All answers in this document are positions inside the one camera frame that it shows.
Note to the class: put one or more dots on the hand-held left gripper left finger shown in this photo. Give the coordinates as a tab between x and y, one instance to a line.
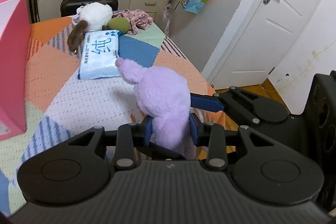
147	132

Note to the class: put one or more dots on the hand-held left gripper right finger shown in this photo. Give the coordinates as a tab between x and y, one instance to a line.
194	132

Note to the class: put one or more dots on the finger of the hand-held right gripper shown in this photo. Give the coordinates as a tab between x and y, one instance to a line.
207	102
162	151

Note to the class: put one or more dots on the purple plush toy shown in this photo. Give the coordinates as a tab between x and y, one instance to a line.
160	92

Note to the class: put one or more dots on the blue and white wipes pack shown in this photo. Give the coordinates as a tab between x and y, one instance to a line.
99	56

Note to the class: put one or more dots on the pink floral cloth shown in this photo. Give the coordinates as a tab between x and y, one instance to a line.
139	19

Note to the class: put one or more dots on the green plush toy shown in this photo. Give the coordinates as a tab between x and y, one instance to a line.
118	23

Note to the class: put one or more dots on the white cat plush with brown tail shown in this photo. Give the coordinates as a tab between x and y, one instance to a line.
95	16

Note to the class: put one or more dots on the pink cardboard box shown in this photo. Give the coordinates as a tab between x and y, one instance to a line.
13	56

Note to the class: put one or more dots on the patchwork blanket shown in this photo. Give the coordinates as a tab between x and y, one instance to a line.
78	103

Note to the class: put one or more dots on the white door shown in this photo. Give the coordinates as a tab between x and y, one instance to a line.
262	43

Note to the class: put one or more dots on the white plastic bag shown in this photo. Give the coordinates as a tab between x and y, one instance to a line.
168	14

